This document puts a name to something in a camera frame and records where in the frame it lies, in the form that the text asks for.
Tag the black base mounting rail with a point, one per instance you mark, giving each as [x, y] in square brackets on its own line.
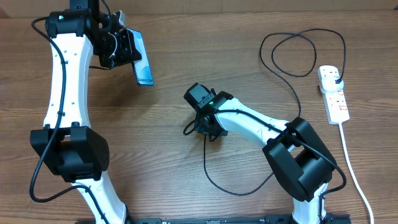
[268, 219]

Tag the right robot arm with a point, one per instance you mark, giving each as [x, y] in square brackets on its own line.
[299, 159]

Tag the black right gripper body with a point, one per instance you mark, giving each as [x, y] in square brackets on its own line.
[212, 130]

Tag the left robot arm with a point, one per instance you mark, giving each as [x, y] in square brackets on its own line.
[66, 143]

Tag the white USB wall charger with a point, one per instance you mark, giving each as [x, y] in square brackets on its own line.
[330, 84]

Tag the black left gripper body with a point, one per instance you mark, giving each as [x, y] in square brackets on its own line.
[116, 51]

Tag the smartphone with blue screen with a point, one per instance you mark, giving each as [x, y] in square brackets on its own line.
[141, 67]

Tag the white power strip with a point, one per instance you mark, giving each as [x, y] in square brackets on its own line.
[335, 103]

